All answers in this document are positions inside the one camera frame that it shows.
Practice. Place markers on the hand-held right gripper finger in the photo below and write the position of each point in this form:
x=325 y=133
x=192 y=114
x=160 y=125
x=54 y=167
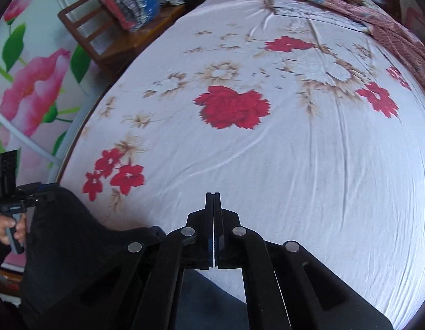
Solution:
x=217 y=233
x=209 y=233

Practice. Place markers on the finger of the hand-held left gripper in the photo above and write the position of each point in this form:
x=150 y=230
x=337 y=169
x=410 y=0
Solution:
x=44 y=194

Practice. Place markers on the black pants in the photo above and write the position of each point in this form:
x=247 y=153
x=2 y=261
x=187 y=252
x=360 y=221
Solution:
x=68 y=220

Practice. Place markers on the person's left hand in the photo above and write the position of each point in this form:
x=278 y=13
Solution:
x=6 y=228

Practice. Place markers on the bed with floral white sheet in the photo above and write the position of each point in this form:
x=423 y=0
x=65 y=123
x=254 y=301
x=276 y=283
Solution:
x=267 y=178

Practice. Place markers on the wooden chair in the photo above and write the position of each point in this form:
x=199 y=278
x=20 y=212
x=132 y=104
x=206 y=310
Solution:
x=130 y=41

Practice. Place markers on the plastic bag of clothes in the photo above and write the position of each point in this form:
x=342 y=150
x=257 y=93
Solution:
x=130 y=0

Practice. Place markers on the white floral pillow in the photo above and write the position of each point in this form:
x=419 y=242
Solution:
x=312 y=13

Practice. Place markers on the red patterned blanket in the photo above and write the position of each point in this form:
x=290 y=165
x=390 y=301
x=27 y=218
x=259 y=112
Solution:
x=387 y=31

